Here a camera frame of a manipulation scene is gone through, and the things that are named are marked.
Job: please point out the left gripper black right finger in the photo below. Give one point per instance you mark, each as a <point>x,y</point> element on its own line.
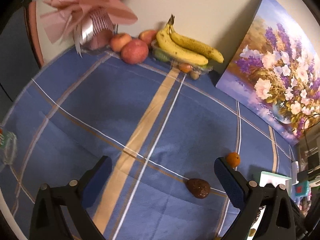
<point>232,181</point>

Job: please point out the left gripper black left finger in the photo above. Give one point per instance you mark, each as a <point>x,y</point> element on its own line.
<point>93,181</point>

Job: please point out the orange tangerine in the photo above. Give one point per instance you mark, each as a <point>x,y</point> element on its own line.
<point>233,159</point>

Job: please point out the dark round passion fruit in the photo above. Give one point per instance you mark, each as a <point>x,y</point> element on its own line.
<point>199,188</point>

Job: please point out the white tray with green rim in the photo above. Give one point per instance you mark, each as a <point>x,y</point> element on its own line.
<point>275,180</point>

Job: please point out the teal toy box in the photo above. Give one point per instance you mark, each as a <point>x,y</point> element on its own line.
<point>301,189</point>

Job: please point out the small brown kiwi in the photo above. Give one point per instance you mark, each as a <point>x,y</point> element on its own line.
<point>252,232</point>

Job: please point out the black power adapter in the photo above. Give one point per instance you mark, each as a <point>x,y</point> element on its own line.
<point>302,176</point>

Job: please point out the white power strip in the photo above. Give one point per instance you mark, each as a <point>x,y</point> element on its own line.
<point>294,171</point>

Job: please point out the blue plaid tablecloth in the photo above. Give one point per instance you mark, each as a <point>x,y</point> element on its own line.
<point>160,129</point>

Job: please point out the glass jar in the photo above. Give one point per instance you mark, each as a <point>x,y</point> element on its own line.
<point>8,146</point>

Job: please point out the flower painting canvas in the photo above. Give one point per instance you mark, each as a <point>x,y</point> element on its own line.
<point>275,73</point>

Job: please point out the clear plastic fruit container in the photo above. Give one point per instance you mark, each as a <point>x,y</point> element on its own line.
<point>194,71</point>

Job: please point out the red apple front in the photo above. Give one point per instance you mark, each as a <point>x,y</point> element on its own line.
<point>136,51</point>

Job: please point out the red apple middle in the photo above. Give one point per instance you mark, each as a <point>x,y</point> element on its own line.
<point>118,41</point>

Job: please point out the yellow banana bunch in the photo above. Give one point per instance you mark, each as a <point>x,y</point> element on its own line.
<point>185,48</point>

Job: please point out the red apple behind bananas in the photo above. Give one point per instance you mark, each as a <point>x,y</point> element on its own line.
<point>148,36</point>

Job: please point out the pink flower bouquet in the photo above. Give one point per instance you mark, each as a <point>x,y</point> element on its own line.
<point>69,17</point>

